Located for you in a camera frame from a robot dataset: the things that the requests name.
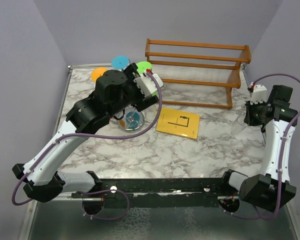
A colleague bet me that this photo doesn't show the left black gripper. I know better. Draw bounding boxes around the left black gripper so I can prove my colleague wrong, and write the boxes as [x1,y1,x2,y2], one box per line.
[108,64,159,118]

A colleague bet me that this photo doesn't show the clear small glass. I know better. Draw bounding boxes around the clear small glass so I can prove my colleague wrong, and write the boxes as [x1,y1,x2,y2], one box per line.
[230,115,249,136]

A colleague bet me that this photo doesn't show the green plastic wine glass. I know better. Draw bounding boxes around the green plastic wine glass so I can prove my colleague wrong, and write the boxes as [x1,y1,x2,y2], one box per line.
[135,61,158,96]

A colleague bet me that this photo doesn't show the blue plastic wine glass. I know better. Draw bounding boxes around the blue plastic wine glass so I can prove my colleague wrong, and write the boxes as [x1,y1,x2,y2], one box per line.
[111,55,130,71]

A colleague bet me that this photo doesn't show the orange plastic wine glass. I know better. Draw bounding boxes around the orange plastic wine glass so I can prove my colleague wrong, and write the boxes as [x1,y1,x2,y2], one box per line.
[90,67,108,82]

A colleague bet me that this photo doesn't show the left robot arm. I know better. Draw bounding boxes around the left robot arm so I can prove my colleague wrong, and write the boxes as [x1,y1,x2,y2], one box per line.
[12,62,163,203]

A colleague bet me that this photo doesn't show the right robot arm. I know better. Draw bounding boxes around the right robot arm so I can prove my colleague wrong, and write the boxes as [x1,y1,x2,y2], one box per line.
[219,84,298,213]

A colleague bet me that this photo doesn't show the chrome wine glass rack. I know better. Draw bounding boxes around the chrome wine glass rack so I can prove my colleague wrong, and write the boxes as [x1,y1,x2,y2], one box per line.
[118,107,145,133]

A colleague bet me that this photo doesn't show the wooden shelf rack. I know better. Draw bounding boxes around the wooden shelf rack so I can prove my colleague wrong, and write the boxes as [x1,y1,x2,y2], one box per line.
[145,38,252,110]

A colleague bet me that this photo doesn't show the yellow book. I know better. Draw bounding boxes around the yellow book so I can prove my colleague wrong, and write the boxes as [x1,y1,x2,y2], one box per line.
[156,107,200,140]

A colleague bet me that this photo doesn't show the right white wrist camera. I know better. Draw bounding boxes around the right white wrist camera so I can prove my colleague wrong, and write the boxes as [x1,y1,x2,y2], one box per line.
[248,83,267,105]

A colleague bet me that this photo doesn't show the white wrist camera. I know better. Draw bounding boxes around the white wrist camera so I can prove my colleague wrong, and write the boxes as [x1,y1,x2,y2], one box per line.
[248,83,267,105]
[133,70,158,98]

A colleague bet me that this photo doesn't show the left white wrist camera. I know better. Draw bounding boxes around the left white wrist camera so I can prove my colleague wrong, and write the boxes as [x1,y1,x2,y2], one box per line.
[133,70,158,98]

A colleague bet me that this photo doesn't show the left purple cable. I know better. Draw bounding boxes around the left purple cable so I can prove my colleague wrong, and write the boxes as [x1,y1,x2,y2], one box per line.
[11,72,164,221]

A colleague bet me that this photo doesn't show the purple cable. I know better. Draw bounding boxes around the purple cable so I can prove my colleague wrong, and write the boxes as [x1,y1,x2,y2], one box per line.
[219,73,300,221]
[11,72,164,221]

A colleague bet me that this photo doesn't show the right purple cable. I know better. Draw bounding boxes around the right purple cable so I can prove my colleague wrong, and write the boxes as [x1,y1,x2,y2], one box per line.
[219,73,300,221]

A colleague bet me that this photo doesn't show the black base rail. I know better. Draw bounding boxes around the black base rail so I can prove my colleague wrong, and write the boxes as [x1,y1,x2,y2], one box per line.
[71,177,240,209]

